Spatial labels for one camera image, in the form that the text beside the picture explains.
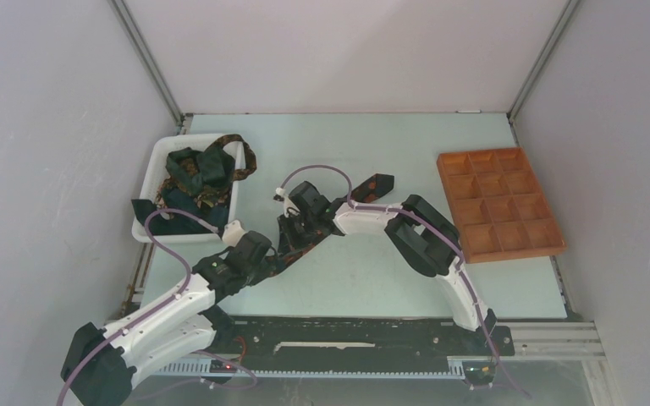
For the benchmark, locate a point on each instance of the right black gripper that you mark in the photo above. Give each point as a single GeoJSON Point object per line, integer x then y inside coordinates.
{"type": "Point", "coordinates": [288, 240]}

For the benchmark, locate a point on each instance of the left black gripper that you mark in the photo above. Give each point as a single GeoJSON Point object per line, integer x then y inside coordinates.
{"type": "Point", "coordinates": [260, 275]}

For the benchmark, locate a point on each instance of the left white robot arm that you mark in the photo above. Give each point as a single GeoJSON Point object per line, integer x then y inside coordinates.
{"type": "Point", "coordinates": [105, 364]}

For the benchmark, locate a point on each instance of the dark green tie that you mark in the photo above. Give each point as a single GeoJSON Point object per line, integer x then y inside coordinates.
{"type": "Point", "coordinates": [199, 183]}

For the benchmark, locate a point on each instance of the brown patterned tie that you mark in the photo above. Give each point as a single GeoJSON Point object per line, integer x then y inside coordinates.
{"type": "Point", "coordinates": [250, 155]}

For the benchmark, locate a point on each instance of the white plastic basket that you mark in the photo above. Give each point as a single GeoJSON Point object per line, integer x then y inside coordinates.
{"type": "Point", "coordinates": [156, 173]}

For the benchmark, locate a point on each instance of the orange compartment tray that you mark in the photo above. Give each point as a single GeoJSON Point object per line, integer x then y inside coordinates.
{"type": "Point", "coordinates": [498, 206]}

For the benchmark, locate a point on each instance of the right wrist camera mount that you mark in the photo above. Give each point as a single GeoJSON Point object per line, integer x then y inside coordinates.
{"type": "Point", "coordinates": [289, 207]}

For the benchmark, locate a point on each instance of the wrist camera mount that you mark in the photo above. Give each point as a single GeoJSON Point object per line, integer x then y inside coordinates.
{"type": "Point", "coordinates": [289, 207]}
{"type": "Point", "coordinates": [232, 233]}

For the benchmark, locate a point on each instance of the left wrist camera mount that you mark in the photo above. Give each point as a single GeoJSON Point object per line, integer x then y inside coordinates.
{"type": "Point", "coordinates": [232, 233]}

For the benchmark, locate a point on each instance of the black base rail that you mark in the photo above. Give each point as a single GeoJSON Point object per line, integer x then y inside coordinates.
{"type": "Point", "coordinates": [356, 345]}

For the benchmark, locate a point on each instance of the aluminium frame profile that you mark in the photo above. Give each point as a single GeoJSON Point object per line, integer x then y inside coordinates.
{"type": "Point", "coordinates": [560, 341]}

